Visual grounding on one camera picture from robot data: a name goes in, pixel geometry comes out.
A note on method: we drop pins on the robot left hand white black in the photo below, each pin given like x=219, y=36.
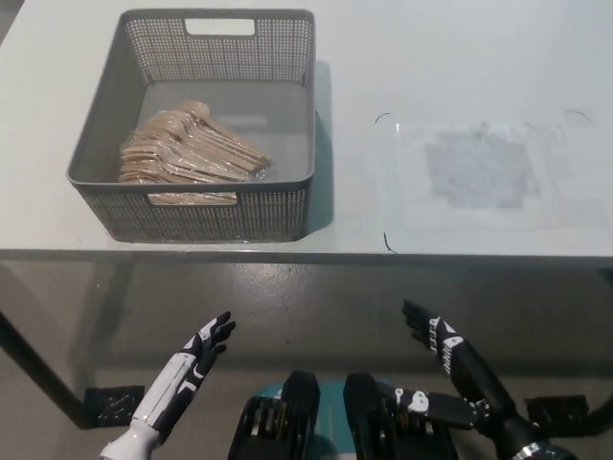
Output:
x=177, y=378

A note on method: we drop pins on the robot right hand white black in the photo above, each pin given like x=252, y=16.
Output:
x=474, y=378

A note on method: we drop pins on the bag of wooden cutlery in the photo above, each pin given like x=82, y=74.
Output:
x=191, y=148

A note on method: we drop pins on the black floor foot plate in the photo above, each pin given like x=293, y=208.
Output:
x=115, y=405
x=558, y=412

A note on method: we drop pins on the robot right black body block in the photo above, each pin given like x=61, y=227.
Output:
x=364, y=412

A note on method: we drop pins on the robot black body block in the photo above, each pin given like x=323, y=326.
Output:
x=297, y=397
x=364, y=412

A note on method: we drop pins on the robot left black body block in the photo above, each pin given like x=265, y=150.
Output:
x=297, y=397

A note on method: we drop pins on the black table leg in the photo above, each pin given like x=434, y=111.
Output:
x=43, y=371

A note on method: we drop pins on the grey perforated plastic basket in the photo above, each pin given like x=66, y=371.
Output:
x=230, y=72

